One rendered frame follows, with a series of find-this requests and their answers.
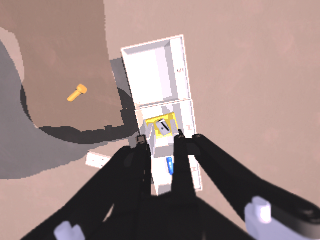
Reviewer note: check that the white three-compartment bin rack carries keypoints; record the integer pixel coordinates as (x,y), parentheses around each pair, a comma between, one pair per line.
(158,87)

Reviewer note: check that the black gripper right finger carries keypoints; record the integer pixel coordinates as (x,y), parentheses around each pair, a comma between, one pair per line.
(269,212)

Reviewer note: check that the white domino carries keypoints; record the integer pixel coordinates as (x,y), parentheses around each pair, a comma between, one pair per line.
(96,159)

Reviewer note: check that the orange bolt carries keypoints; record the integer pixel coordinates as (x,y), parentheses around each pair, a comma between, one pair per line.
(80,89)

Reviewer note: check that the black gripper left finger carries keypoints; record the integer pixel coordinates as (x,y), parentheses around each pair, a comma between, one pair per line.
(88,208)

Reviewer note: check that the yellow block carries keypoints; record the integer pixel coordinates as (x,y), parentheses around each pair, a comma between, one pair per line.
(167,118)

